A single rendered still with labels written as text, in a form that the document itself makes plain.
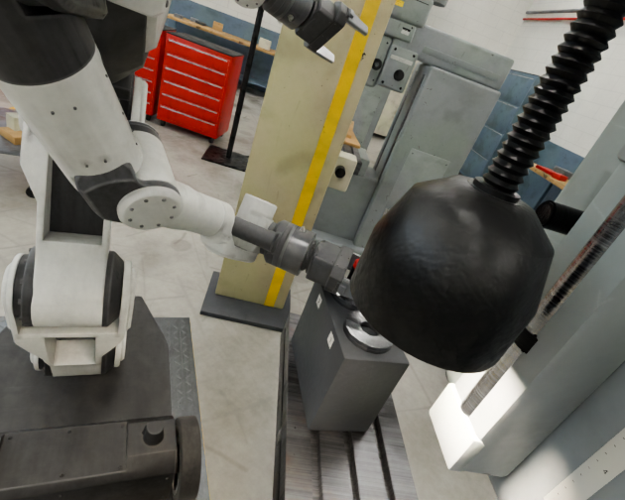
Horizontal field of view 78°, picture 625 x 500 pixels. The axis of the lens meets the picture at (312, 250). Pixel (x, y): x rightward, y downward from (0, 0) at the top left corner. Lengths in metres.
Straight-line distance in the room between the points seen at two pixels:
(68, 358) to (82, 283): 0.33
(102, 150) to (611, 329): 0.44
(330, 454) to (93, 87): 0.63
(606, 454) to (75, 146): 0.47
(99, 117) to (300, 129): 1.53
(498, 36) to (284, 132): 8.47
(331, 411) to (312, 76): 1.48
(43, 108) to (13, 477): 0.82
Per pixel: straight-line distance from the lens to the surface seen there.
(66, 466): 1.08
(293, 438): 0.73
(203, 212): 0.62
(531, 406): 0.24
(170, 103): 4.95
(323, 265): 0.68
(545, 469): 0.27
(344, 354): 0.62
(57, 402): 1.20
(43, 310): 0.78
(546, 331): 0.22
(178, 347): 1.54
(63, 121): 0.44
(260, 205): 0.71
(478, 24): 9.89
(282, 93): 1.88
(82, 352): 1.06
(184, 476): 1.10
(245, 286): 2.32
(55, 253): 0.76
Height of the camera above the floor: 1.53
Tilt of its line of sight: 28 degrees down
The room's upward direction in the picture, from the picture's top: 21 degrees clockwise
